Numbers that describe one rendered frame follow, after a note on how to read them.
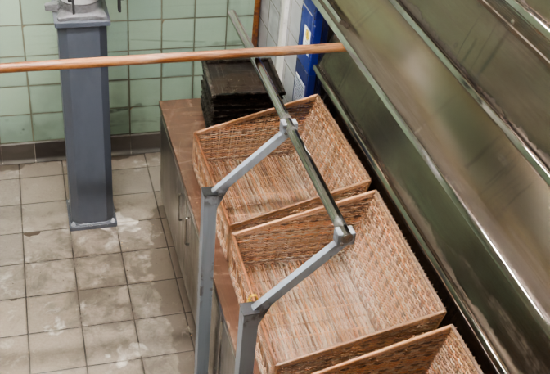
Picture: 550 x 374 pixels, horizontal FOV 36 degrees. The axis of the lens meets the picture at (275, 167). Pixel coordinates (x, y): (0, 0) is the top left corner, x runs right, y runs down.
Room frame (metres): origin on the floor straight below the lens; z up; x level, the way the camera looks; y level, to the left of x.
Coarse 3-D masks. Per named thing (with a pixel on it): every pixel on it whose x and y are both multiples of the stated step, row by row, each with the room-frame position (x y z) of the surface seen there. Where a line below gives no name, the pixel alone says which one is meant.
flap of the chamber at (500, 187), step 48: (336, 0) 2.63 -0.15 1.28; (384, 0) 2.46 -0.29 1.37; (384, 48) 2.27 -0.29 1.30; (432, 96) 1.99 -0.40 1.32; (432, 144) 1.84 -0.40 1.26; (480, 144) 1.75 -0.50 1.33; (480, 192) 1.62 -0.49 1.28; (528, 192) 1.55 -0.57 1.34; (528, 240) 1.44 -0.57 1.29; (528, 288) 1.34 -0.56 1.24
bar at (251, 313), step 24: (240, 24) 2.59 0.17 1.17; (264, 72) 2.27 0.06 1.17; (288, 120) 2.01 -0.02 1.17; (264, 144) 2.00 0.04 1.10; (240, 168) 1.96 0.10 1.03; (312, 168) 1.79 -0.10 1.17; (216, 192) 1.94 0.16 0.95; (216, 216) 1.93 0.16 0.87; (336, 216) 1.60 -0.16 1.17; (336, 240) 1.54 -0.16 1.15; (312, 264) 1.52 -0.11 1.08; (288, 288) 1.51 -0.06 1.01; (240, 312) 1.49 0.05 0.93; (264, 312) 1.50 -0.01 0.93; (240, 336) 1.48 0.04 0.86; (240, 360) 1.46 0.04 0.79
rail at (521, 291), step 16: (336, 32) 2.45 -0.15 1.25; (352, 48) 2.34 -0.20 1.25; (368, 80) 2.17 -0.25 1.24; (384, 96) 2.07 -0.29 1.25; (416, 144) 1.85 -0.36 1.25; (432, 160) 1.77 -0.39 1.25; (448, 192) 1.65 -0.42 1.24; (464, 208) 1.59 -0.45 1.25; (480, 240) 1.48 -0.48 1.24; (496, 256) 1.43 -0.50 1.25; (512, 272) 1.37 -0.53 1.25; (528, 304) 1.29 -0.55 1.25; (544, 320) 1.24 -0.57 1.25
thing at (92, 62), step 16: (240, 48) 2.35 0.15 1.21; (256, 48) 2.36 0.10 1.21; (272, 48) 2.37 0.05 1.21; (288, 48) 2.39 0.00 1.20; (304, 48) 2.40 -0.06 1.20; (320, 48) 2.42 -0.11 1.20; (336, 48) 2.43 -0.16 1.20; (0, 64) 2.11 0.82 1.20; (16, 64) 2.13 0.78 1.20; (32, 64) 2.14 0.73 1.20; (48, 64) 2.15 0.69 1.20; (64, 64) 2.16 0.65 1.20; (80, 64) 2.18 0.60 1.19; (96, 64) 2.19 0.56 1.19; (112, 64) 2.21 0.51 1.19; (128, 64) 2.22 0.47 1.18; (144, 64) 2.24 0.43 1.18
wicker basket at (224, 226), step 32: (320, 96) 2.72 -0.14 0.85; (224, 128) 2.61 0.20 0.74; (256, 128) 2.65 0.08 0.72; (320, 128) 2.60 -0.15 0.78; (192, 160) 2.57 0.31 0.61; (224, 160) 2.61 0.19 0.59; (288, 160) 2.66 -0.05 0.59; (352, 160) 2.35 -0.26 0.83; (256, 192) 2.44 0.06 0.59; (288, 192) 2.45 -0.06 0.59; (352, 192) 2.20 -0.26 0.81; (224, 224) 2.11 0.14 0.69; (256, 224) 2.09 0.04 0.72; (224, 256) 2.08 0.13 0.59
